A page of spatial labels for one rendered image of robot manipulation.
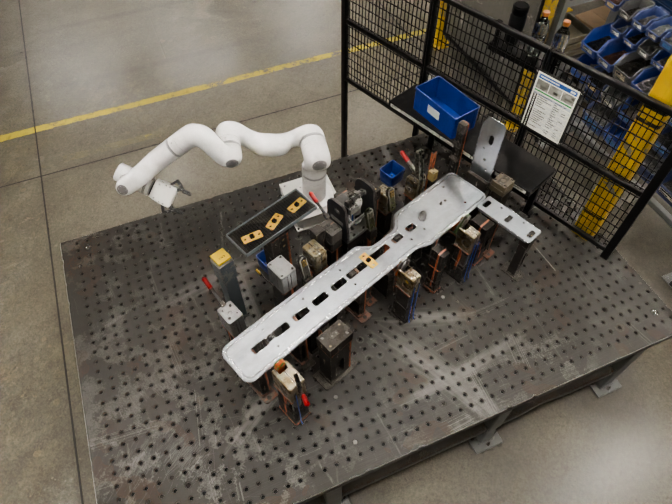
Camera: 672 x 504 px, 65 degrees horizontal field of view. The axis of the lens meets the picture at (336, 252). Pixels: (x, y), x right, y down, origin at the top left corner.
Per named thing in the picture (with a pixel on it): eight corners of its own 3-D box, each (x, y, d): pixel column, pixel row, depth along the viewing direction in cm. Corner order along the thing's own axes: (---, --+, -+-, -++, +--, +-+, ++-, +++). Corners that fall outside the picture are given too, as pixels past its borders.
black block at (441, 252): (434, 298, 249) (444, 263, 225) (417, 284, 253) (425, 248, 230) (446, 288, 252) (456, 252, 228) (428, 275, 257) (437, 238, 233)
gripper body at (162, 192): (156, 175, 237) (180, 186, 239) (147, 195, 239) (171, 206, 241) (152, 177, 230) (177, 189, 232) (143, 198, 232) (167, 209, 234)
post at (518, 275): (517, 282, 253) (535, 246, 230) (498, 268, 258) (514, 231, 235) (525, 274, 256) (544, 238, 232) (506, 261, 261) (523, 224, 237)
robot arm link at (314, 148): (323, 160, 262) (323, 125, 242) (332, 189, 253) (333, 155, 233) (299, 164, 260) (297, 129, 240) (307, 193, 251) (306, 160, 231)
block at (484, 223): (473, 269, 258) (485, 234, 235) (455, 255, 263) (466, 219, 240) (485, 258, 262) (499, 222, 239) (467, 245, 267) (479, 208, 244)
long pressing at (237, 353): (252, 391, 193) (251, 390, 192) (216, 350, 203) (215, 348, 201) (488, 197, 247) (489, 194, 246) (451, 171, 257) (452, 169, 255)
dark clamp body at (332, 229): (333, 290, 252) (332, 242, 221) (314, 273, 258) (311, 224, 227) (349, 277, 256) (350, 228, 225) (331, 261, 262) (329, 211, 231)
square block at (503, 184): (487, 237, 269) (505, 189, 240) (475, 228, 273) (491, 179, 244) (497, 229, 272) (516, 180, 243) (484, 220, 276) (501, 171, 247)
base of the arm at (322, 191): (291, 185, 277) (290, 161, 261) (326, 177, 281) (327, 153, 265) (301, 213, 268) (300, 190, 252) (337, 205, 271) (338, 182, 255)
